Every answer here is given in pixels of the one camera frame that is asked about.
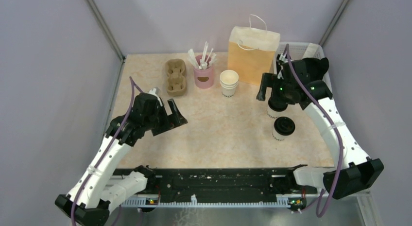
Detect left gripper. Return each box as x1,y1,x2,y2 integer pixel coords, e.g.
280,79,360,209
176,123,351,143
144,98,188,135

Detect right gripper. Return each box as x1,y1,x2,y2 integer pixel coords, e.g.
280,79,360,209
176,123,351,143
257,73,294,105

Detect black plastic cup lid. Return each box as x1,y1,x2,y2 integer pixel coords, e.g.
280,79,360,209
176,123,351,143
267,101,288,112

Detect white paper coffee cup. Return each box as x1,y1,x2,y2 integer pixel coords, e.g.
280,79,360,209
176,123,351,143
267,108,284,119

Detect brown paper takeout bag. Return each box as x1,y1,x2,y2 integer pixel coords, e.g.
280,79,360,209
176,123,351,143
227,14,281,86

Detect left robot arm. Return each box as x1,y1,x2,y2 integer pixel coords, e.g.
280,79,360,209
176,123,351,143
55,92,188,226

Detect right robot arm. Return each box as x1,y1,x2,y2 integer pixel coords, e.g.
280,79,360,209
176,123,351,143
256,58,384,199

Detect brown pulp cup carrier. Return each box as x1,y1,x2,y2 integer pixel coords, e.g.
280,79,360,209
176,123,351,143
165,59,187,97

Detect stack of white paper cups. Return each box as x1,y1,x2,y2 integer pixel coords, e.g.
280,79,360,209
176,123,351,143
220,70,239,98

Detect pink straw holder cup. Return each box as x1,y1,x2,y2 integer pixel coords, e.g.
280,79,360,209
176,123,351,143
193,65,215,89

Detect black cloth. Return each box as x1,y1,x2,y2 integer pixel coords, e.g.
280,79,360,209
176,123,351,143
282,58,329,85

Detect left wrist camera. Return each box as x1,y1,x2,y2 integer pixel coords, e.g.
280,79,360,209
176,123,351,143
148,87,163,106

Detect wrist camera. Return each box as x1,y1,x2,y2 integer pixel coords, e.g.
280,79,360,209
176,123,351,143
276,52,288,79
148,87,163,106

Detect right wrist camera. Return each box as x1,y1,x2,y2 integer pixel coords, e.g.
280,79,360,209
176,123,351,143
276,52,288,79

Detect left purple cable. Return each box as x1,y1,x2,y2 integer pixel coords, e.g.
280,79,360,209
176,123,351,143
70,76,145,226

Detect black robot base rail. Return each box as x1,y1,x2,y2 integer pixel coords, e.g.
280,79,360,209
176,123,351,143
112,167,318,209

